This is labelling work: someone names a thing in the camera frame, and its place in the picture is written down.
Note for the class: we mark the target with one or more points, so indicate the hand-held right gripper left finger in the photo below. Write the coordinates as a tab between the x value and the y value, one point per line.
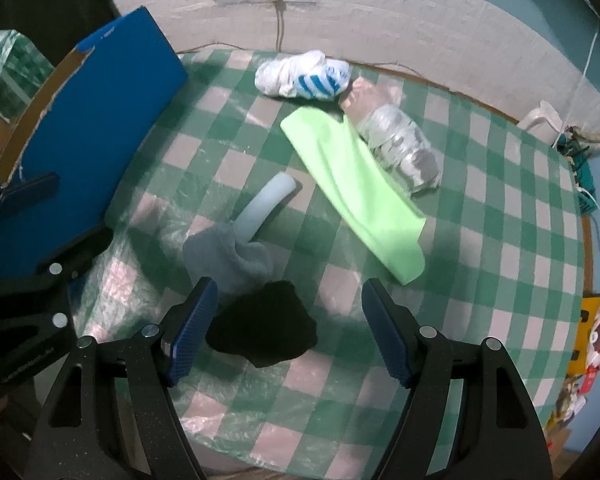
194	327

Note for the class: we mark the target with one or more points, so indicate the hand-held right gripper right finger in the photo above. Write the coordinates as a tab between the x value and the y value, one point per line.
386	332

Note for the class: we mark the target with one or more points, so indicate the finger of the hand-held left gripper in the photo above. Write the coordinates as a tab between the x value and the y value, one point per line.
80	250
30	192

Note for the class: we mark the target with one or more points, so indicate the translucent pink plastic bag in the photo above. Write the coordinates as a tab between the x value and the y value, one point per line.
395	135

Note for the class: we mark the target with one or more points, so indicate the white blue-printed plastic bag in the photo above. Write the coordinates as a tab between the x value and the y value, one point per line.
290	76

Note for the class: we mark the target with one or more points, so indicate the black cloth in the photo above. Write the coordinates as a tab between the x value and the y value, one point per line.
265	325

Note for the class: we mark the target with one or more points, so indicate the grey sock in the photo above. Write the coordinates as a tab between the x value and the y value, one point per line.
220	260

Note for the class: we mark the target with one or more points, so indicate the blue cardboard box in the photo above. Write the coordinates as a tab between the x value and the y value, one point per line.
105	90

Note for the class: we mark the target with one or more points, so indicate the green checked tablecloth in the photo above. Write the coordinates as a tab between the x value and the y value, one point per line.
480	240

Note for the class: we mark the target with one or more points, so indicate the light blue foam tube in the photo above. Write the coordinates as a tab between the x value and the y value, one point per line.
265	200

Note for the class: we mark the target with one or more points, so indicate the light green cloth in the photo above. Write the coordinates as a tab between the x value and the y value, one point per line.
360	185

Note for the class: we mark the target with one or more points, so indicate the yellow box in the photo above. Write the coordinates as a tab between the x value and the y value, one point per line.
582	330

